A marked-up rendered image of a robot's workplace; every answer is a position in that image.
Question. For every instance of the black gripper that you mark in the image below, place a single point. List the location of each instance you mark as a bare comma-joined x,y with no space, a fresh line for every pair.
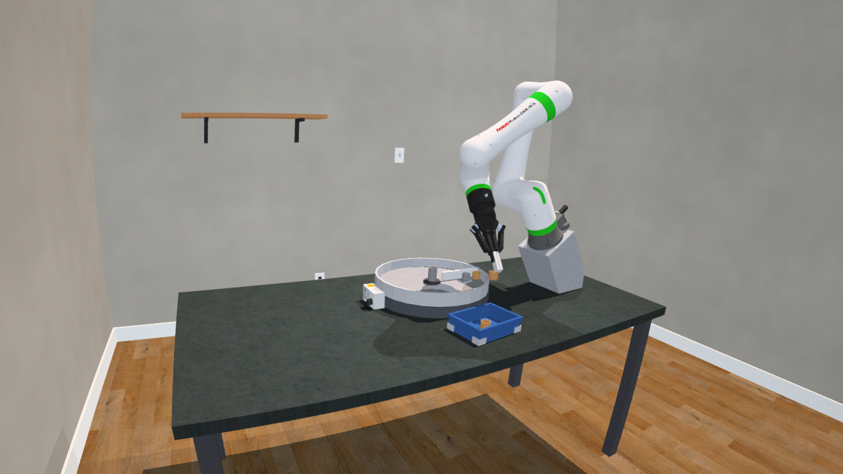
486,222

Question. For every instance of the blue plastic crate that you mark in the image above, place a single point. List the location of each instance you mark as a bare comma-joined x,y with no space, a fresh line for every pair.
466,323

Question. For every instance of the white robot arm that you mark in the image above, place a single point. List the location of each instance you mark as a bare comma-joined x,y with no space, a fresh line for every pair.
534,104

